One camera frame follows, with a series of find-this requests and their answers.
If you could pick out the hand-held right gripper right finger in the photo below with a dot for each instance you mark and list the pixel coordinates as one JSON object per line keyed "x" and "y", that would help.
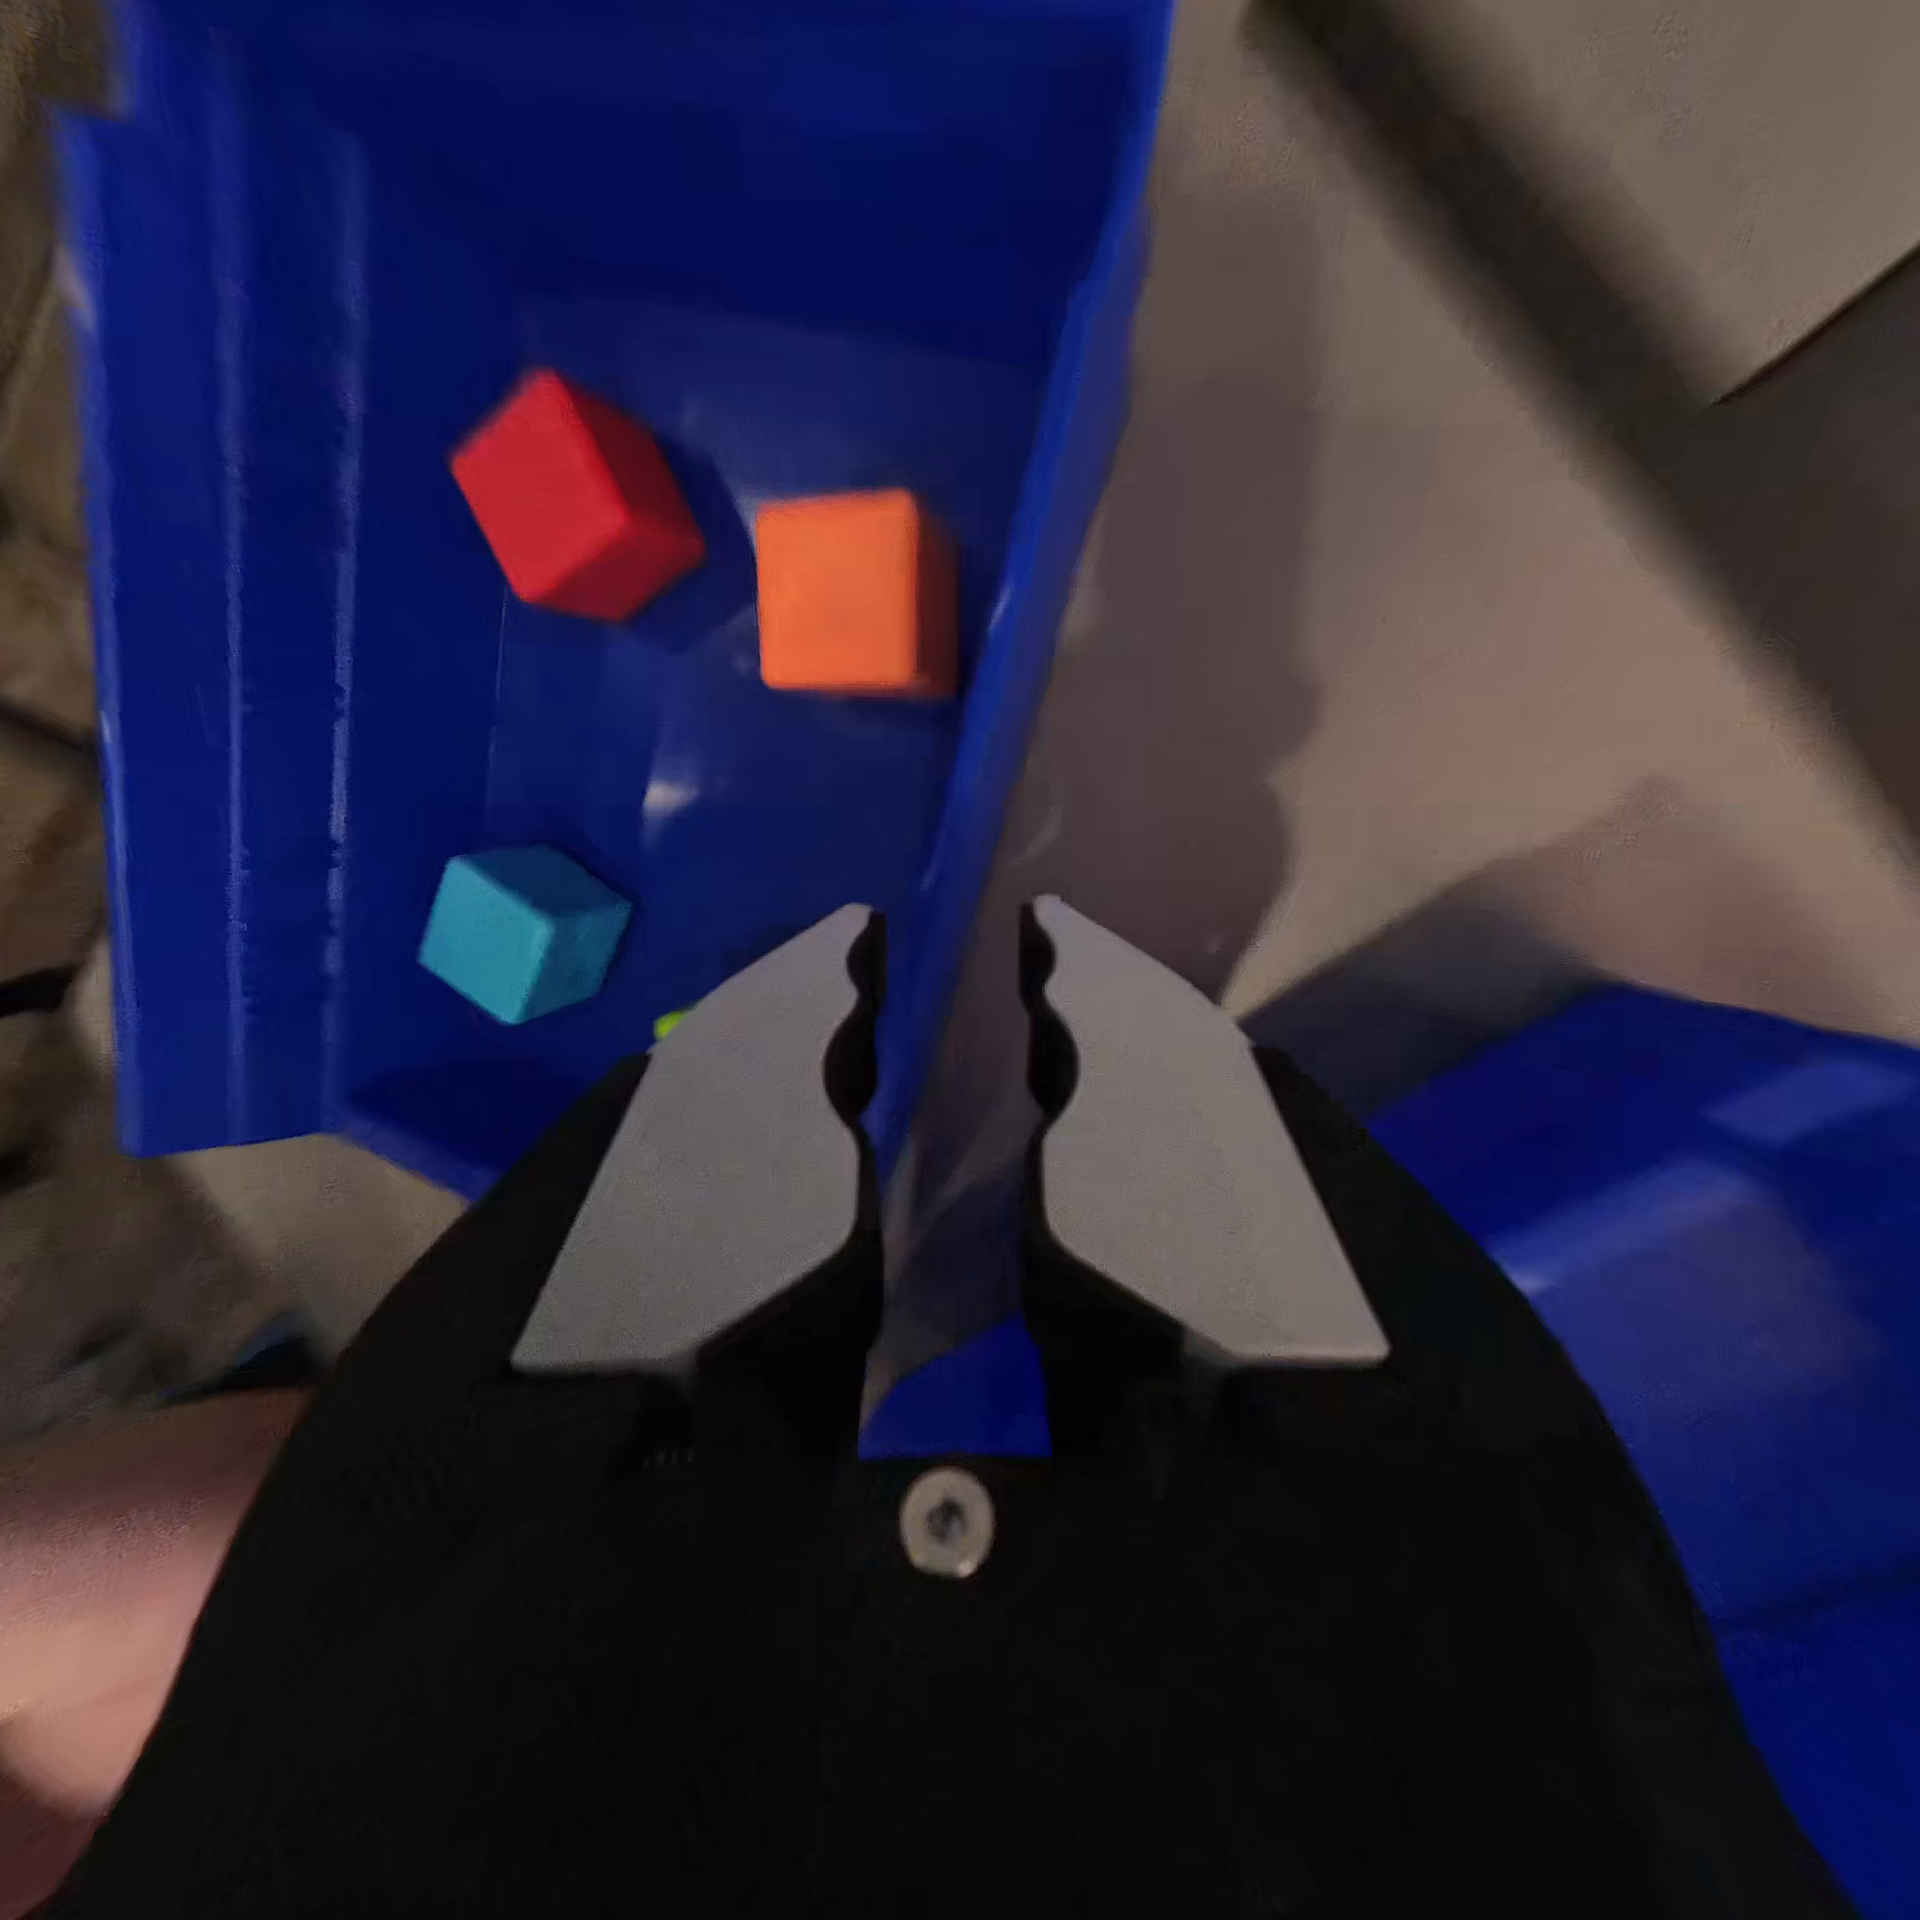
{"x": 1207, "y": 1201}

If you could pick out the blue plastic bin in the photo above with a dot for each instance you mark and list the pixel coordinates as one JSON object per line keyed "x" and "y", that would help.
{"x": 1709, "y": 1292}
{"x": 299, "y": 602}

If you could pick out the orange magnetic cube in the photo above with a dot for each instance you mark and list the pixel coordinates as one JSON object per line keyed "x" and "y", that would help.
{"x": 855, "y": 594}

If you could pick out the teal magnetic cube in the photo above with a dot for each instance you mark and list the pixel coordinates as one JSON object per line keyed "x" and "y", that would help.
{"x": 520, "y": 931}

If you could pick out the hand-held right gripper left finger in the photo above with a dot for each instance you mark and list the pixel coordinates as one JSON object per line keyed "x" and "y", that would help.
{"x": 691, "y": 1201}

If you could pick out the red magnetic cube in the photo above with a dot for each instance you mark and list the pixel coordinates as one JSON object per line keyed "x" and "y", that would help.
{"x": 572, "y": 497}

